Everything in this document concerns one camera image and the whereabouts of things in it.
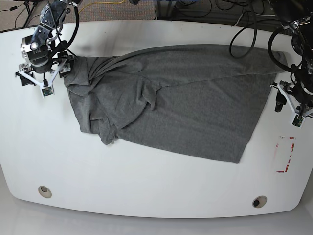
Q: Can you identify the white left-arm gripper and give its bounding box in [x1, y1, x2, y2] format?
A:
[270, 81, 313, 127]

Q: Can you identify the white right-arm gripper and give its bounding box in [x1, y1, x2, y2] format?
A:
[15, 55, 77, 98]

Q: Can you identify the grey t-shirt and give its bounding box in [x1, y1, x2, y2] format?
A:
[64, 45, 282, 163]

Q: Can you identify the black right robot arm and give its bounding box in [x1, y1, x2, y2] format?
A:
[15, 0, 81, 98]

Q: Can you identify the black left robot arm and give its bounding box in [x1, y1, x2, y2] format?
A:
[268, 0, 313, 128]

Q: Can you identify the red tape marking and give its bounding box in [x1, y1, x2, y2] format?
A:
[273, 137, 296, 173]

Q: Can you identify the black tripod stand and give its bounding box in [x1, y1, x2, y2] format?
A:
[14, 0, 42, 28]

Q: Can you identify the right table grommet hole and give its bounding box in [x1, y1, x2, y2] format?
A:
[252, 195, 267, 209]

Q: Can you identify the table grommet hole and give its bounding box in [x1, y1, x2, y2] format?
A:
[252, 195, 267, 209]
[38, 186, 52, 199]

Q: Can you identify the left table grommet hole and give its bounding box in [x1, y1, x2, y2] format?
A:
[38, 186, 52, 199]

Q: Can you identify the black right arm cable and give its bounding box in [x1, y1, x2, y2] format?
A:
[46, 0, 80, 62]

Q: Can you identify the yellow cable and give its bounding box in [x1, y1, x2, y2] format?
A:
[79, 0, 127, 15]

